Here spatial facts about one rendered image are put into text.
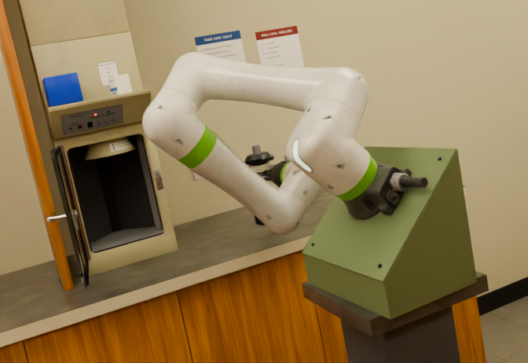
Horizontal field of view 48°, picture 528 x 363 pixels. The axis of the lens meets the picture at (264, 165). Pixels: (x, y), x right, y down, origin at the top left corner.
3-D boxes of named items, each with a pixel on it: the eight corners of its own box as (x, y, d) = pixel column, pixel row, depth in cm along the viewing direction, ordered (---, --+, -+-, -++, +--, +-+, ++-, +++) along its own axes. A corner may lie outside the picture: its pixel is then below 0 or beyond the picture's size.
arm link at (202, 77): (372, 58, 138) (177, 38, 158) (353, 111, 130) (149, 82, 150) (377, 96, 148) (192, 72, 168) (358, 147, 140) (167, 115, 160)
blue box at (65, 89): (48, 108, 189) (42, 80, 188) (80, 102, 193) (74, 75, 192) (50, 107, 180) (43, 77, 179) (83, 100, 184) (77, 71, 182)
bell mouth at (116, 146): (82, 159, 213) (78, 143, 212) (130, 148, 220) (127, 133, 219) (88, 161, 197) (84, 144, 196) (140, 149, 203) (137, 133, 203)
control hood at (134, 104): (52, 139, 191) (45, 108, 189) (150, 119, 203) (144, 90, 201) (55, 140, 180) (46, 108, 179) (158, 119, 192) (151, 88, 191)
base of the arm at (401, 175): (445, 166, 127) (427, 150, 124) (415, 225, 123) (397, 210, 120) (368, 167, 150) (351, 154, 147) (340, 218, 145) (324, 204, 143)
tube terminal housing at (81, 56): (78, 262, 220) (27, 55, 210) (162, 237, 232) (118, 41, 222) (86, 277, 197) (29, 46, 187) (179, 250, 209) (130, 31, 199)
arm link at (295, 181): (339, 174, 169) (312, 152, 165) (316, 210, 166) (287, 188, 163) (317, 171, 182) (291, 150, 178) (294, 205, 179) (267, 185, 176)
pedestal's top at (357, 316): (489, 291, 136) (486, 274, 135) (372, 337, 124) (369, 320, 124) (405, 262, 165) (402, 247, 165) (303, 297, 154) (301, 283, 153)
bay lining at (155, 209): (82, 240, 220) (60, 147, 215) (150, 221, 230) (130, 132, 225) (90, 252, 198) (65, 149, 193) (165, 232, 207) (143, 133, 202)
